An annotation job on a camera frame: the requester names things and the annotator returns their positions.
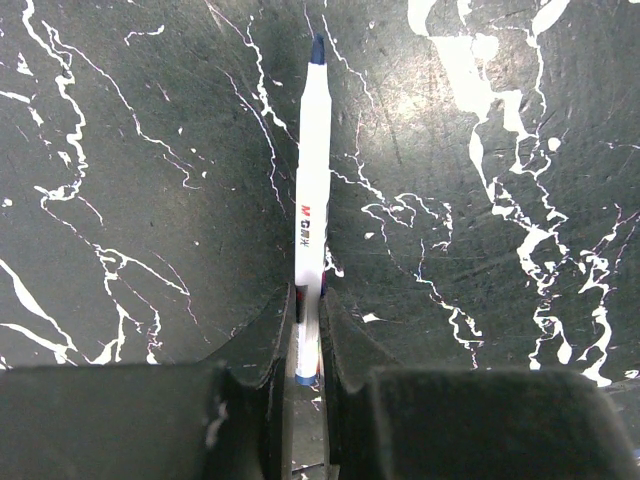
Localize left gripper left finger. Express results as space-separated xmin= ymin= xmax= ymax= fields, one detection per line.
xmin=1 ymin=285 xmax=295 ymax=479

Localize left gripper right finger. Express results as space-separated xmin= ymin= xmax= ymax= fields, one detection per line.
xmin=320 ymin=290 xmax=639 ymax=479

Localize blue marker pen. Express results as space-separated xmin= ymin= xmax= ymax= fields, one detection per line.
xmin=294 ymin=34 xmax=332 ymax=386

